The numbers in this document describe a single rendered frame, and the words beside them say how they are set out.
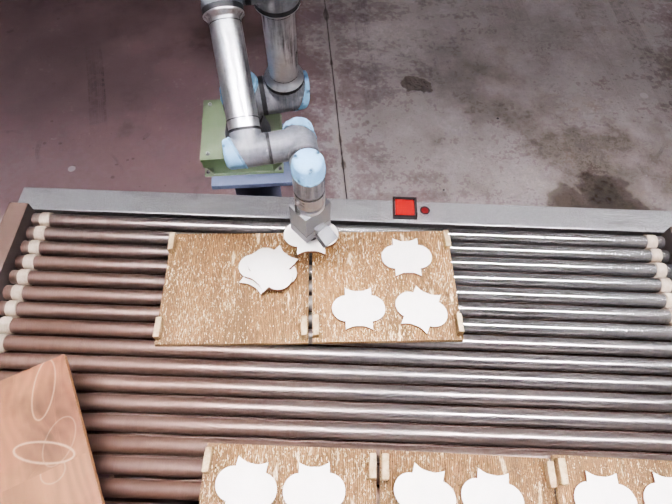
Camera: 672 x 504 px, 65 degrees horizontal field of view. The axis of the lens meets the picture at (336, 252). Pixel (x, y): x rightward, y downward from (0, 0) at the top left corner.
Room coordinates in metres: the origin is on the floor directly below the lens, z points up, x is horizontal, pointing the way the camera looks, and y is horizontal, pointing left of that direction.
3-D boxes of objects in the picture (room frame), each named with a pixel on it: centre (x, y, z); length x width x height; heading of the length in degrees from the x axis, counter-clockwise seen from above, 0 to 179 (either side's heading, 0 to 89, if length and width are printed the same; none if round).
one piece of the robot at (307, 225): (0.74, 0.05, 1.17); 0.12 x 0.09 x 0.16; 45
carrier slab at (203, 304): (0.66, 0.28, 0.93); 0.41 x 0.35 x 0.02; 93
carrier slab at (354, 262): (0.69, -0.14, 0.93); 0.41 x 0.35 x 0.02; 93
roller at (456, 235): (0.88, -0.04, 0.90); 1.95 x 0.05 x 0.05; 90
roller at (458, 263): (0.78, -0.04, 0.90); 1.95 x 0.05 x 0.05; 90
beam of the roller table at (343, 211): (0.95, -0.04, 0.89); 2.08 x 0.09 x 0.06; 90
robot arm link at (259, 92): (1.20, 0.30, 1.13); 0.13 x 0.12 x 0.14; 103
